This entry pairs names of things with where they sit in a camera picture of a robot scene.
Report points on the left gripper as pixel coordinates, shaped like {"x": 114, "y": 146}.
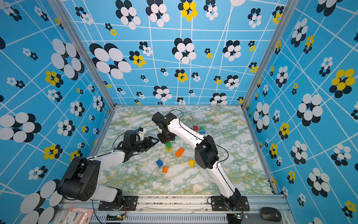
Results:
{"x": 151, "y": 143}

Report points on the orange long lego brick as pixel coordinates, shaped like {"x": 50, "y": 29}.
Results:
{"x": 179, "y": 152}

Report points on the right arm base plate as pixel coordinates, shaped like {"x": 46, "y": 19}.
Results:
{"x": 218, "y": 205}

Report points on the small orange lego brick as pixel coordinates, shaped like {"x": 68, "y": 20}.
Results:
{"x": 165, "y": 169}

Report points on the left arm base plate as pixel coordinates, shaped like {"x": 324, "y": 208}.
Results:
{"x": 128, "y": 203}

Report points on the black computer mouse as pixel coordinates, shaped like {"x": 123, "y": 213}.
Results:
{"x": 271, "y": 214}

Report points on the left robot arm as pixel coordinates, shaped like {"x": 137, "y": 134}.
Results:
{"x": 80, "y": 181}

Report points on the pink packaged item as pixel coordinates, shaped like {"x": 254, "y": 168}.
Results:
{"x": 78, "y": 216}

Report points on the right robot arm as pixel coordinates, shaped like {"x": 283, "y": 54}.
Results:
{"x": 205, "y": 154}

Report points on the green square lego brick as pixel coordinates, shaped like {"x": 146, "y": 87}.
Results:
{"x": 168, "y": 145}

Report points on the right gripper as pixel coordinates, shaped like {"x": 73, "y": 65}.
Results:
{"x": 163, "y": 141}

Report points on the aluminium front rail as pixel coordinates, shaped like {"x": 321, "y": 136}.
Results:
{"x": 183, "y": 209}

